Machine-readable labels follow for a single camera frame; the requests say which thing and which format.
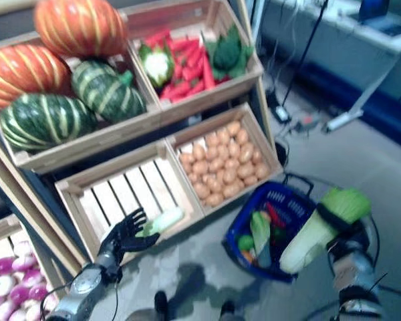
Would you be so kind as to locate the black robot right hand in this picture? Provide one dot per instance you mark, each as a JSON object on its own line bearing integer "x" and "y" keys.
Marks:
{"x": 347, "y": 234}

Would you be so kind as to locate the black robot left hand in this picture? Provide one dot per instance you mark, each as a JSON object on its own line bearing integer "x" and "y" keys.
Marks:
{"x": 127, "y": 237}

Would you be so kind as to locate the large napa cabbage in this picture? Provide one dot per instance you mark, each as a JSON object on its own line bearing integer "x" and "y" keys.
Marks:
{"x": 304, "y": 244}
{"x": 167, "y": 217}

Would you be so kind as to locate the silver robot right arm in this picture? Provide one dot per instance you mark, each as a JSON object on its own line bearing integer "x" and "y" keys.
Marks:
{"x": 354, "y": 267}

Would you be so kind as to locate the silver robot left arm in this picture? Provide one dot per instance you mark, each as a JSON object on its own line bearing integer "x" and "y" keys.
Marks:
{"x": 83, "y": 284}

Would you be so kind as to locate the blue plastic shopping basket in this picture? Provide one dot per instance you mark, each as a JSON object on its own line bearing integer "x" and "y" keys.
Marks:
{"x": 267, "y": 272}

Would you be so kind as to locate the slatted wooden crate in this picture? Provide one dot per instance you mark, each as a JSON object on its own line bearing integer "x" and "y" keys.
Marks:
{"x": 127, "y": 187}

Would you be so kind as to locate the green round vegetable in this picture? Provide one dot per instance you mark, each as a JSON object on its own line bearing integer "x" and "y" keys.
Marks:
{"x": 245, "y": 243}
{"x": 277, "y": 234}

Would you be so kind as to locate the red chili pepper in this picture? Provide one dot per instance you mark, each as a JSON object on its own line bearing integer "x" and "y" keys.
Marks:
{"x": 273, "y": 214}

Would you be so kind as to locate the small napa cabbage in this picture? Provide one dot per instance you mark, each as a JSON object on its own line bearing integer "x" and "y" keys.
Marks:
{"x": 260, "y": 237}

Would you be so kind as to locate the brown potato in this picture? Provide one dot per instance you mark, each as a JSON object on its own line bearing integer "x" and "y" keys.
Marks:
{"x": 234, "y": 190}
{"x": 202, "y": 191}
{"x": 187, "y": 161}
{"x": 235, "y": 148}
{"x": 250, "y": 181}
{"x": 211, "y": 154}
{"x": 232, "y": 164}
{"x": 200, "y": 168}
{"x": 198, "y": 152}
{"x": 262, "y": 171}
{"x": 216, "y": 166}
{"x": 217, "y": 186}
{"x": 212, "y": 140}
{"x": 245, "y": 171}
{"x": 192, "y": 178}
{"x": 256, "y": 156}
{"x": 224, "y": 150}
{"x": 242, "y": 136}
{"x": 215, "y": 200}
{"x": 234, "y": 128}
{"x": 247, "y": 154}
{"x": 223, "y": 135}
{"x": 229, "y": 178}

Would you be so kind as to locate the wooden pumpkin crate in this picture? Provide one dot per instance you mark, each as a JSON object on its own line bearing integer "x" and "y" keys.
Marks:
{"x": 87, "y": 147}

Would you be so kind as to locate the small orange fruit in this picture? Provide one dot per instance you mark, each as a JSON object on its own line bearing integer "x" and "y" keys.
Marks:
{"x": 248, "y": 257}

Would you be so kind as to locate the grey power strip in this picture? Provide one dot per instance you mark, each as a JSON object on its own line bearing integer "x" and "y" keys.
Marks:
{"x": 307, "y": 121}

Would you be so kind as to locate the wooden potato crate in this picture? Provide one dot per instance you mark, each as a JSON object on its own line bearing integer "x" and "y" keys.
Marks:
{"x": 204, "y": 128}

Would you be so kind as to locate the power adapter brick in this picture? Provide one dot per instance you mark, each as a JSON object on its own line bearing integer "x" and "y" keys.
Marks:
{"x": 282, "y": 113}

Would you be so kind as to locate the green striped pumpkin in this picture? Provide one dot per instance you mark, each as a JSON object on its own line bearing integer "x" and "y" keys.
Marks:
{"x": 43, "y": 122}
{"x": 107, "y": 90}

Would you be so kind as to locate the red orange carrot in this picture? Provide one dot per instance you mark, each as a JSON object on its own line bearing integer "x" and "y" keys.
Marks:
{"x": 208, "y": 73}
{"x": 190, "y": 55}
{"x": 195, "y": 87}
{"x": 187, "y": 44}
{"x": 158, "y": 36}
{"x": 173, "y": 91}

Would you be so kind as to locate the wooden carrot crate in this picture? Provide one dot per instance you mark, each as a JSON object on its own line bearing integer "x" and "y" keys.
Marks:
{"x": 204, "y": 100}

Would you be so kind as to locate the white cauliflower with leaves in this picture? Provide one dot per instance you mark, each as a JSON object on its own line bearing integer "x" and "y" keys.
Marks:
{"x": 157, "y": 65}

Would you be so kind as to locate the black light stand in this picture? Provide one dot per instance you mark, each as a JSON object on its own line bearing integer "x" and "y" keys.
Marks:
{"x": 307, "y": 50}

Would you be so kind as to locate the orange striped pumpkin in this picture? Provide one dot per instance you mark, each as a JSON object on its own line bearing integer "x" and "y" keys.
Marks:
{"x": 23, "y": 75}
{"x": 80, "y": 26}

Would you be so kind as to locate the long white table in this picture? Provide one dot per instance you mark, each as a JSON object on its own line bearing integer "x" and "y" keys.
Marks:
{"x": 337, "y": 40}

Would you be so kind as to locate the green broccoli with leaves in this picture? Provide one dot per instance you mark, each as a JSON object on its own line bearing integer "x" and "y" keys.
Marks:
{"x": 229, "y": 53}

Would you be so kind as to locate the open laptop blue screen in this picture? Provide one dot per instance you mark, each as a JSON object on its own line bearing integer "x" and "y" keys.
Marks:
{"x": 374, "y": 10}

